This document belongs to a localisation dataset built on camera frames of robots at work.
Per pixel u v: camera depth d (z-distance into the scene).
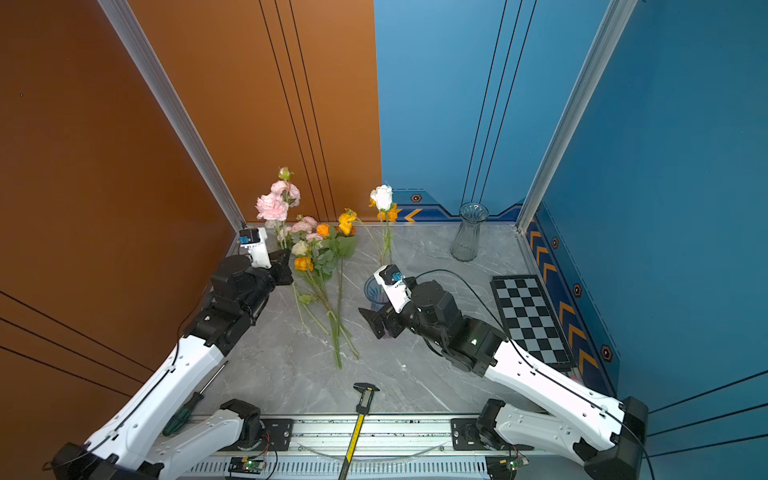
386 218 0.73
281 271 0.64
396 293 0.56
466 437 0.72
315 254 1.06
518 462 0.69
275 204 0.66
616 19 0.70
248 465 0.71
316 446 0.73
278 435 0.74
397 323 0.58
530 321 0.89
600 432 0.39
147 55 0.76
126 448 0.39
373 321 0.56
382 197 0.67
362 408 0.77
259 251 0.63
